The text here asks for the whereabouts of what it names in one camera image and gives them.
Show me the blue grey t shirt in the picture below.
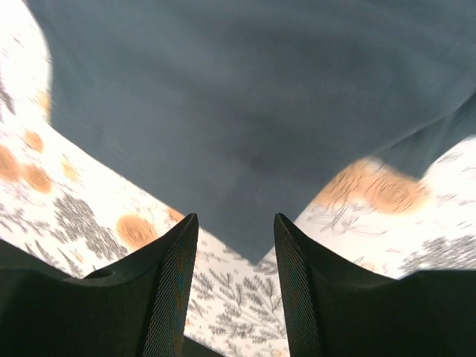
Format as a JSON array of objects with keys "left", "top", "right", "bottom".
[{"left": 28, "top": 0, "right": 475, "bottom": 262}]

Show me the floral table mat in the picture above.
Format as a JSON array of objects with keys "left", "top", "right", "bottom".
[{"left": 1, "top": 1, "right": 475, "bottom": 356}]

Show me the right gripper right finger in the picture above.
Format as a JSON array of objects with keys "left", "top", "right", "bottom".
[{"left": 274, "top": 213, "right": 475, "bottom": 356}]

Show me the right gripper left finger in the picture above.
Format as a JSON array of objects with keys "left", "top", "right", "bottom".
[{"left": 1, "top": 213, "right": 199, "bottom": 356}]

